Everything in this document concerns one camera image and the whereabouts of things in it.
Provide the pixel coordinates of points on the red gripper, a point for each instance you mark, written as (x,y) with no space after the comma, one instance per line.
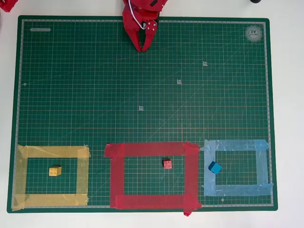
(132,22)

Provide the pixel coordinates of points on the red toy brick cube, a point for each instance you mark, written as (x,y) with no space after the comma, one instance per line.
(167,164)

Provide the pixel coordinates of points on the red tape square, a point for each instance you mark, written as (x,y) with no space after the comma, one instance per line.
(117,178)

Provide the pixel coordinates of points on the blue toy brick cube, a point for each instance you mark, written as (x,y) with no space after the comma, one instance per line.
(215,168)

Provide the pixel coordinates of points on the yellow toy brick cube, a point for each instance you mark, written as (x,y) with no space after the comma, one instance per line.
(54,171)

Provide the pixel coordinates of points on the black round pole foot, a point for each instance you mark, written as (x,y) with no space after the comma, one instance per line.
(255,1)

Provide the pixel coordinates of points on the green cutting mat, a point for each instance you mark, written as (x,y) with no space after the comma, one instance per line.
(95,95)

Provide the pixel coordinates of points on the red robot arm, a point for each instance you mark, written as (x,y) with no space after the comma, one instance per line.
(145,4)

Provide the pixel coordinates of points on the blue tape square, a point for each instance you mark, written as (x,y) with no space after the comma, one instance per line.
(261,166)

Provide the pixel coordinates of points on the red leader arm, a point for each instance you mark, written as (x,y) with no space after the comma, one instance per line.
(8,6)

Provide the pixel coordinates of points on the yellow tape square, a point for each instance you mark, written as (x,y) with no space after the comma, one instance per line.
(82,175)

